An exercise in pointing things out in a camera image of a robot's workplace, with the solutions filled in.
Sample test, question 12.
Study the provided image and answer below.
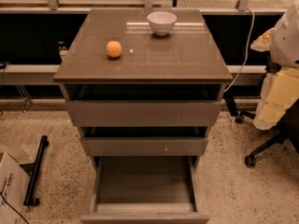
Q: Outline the grey bottom drawer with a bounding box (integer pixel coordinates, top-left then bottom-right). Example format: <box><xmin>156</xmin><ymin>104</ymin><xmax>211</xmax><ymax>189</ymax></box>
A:
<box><xmin>80</xmin><ymin>156</ymin><xmax>209</xmax><ymax>224</ymax></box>

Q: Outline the grey drawer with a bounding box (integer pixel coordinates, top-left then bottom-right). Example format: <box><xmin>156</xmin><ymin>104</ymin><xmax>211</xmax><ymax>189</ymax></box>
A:
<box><xmin>81</xmin><ymin>127</ymin><xmax>208</xmax><ymax>157</ymax></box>
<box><xmin>66</xmin><ymin>84</ymin><xmax>221</xmax><ymax>127</ymax></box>
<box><xmin>80</xmin><ymin>156</ymin><xmax>209</xmax><ymax>224</ymax></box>

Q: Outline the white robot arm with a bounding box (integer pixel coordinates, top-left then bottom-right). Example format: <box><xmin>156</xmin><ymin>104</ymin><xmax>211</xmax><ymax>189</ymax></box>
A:
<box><xmin>250</xmin><ymin>0</ymin><xmax>299</xmax><ymax>130</ymax></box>

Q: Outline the grey drawer cabinet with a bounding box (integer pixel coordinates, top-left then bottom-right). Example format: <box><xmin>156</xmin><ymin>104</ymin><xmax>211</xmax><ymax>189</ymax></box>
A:
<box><xmin>52</xmin><ymin>8</ymin><xmax>234</xmax><ymax>173</ymax></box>

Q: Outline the grey middle drawer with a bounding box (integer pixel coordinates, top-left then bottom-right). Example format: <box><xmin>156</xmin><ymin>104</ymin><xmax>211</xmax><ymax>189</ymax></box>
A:
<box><xmin>81</xmin><ymin>127</ymin><xmax>208</xmax><ymax>157</ymax></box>

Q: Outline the grey top drawer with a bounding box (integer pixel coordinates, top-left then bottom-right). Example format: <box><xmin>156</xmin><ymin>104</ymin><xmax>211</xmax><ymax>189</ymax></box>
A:
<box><xmin>66</xmin><ymin>84</ymin><xmax>221</xmax><ymax>127</ymax></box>

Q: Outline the black office chair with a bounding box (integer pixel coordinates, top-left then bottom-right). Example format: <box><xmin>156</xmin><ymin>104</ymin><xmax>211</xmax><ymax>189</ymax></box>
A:
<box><xmin>223</xmin><ymin>91</ymin><xmax>299</xmax><ymax>168</ymax></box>

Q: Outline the white ceramic bowl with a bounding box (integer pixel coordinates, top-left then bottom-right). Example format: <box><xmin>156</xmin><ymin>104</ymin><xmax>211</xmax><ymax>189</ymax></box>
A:
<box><xmin>148</xmin><ymin>11</ymin><xmax>177</xmax><ymax>35</ymax></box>

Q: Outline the orange fruit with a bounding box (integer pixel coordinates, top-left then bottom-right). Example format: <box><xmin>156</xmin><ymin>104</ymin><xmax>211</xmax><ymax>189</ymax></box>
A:
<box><xmin>106</xmin><ymin>41</ymin><xmax>121</xmax><ymax>58</ymax></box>

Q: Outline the black metal stand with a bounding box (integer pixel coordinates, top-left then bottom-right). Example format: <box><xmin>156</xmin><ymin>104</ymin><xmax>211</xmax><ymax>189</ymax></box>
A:
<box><xmin>21</xmin><ymin>135</ymin><xmax>49</xmax><ymax>206</ymax></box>

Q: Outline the cardboard box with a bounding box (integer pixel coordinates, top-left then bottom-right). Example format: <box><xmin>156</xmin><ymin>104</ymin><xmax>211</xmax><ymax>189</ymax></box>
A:
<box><xmin>0</xmin><ymin>152</ymin><xmax>30</xmax><ymax>224</ymax></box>

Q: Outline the white cable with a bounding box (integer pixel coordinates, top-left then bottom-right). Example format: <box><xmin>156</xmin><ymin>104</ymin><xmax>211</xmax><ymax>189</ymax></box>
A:
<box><xmin>223</xmin><ymin>7</ymin><xmax>256</xmax><ymax>93</ymax></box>

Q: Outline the black thin cable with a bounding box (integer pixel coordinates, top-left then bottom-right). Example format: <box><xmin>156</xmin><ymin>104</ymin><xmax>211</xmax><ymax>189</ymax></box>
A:
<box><xmin>0</xmin><ymin>191</ymin><xmax>30</xmax><ymax>224</ymax></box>

